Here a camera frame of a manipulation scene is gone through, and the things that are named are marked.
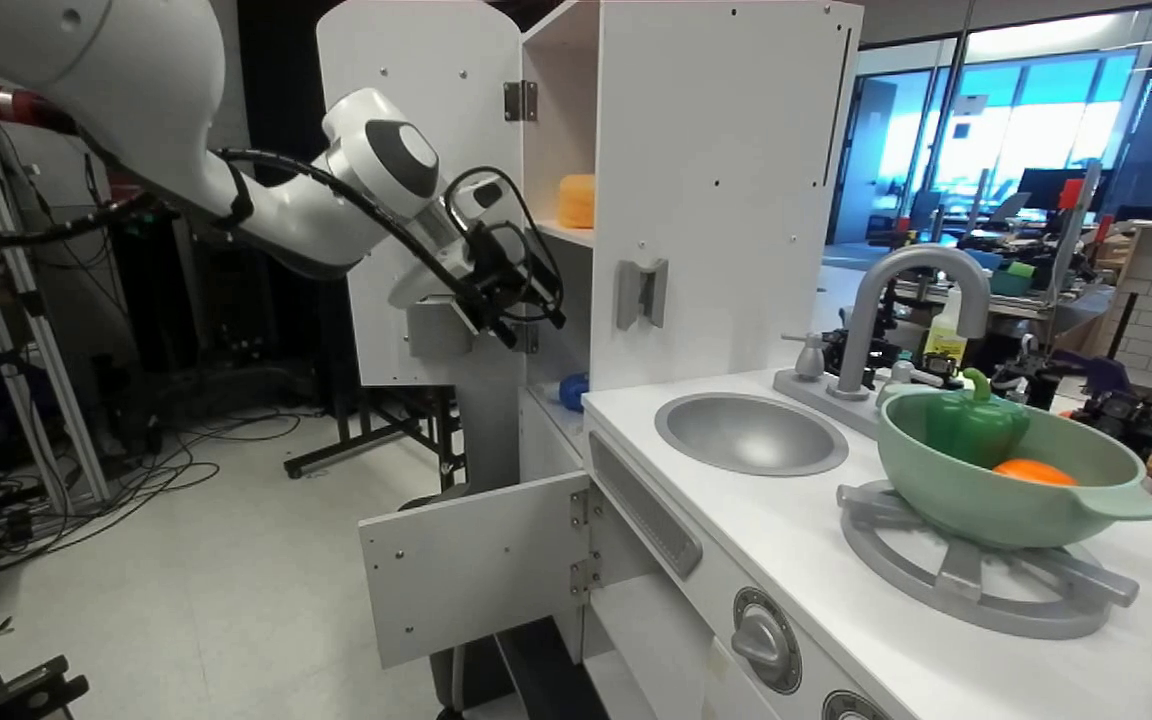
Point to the aluminium frame stand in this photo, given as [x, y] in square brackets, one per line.
[18, 292]

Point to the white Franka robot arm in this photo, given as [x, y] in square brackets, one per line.
[137, 81]

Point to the grey side bracket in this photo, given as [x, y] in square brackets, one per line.
[642, 292]

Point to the grey sink basin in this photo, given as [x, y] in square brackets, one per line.
[749, 435]

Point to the white toy kitchen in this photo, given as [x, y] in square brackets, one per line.
[720, 201]

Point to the small white cabinet door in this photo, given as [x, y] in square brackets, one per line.
[471, 574]

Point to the green toy pepper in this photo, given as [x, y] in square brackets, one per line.
[977, 426]

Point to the yellow spray bottle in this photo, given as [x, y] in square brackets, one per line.
[944, 340]

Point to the orange toy slice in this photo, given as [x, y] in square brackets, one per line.
[1032, 475]

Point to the grey toy faucet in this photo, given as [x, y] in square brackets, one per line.
[870, 292]

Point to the grey burner grate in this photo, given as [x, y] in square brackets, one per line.
[961, 587]

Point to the orange toy block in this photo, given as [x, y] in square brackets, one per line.
[578, 201]

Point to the mint green toy pot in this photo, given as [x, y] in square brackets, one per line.
[977, 505]

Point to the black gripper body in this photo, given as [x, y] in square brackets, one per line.
[503, 253]

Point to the grey stove knob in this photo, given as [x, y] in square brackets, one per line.
[767, 641]
[855, 706]

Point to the tall white cabinet door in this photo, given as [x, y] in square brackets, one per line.
[389, 54]

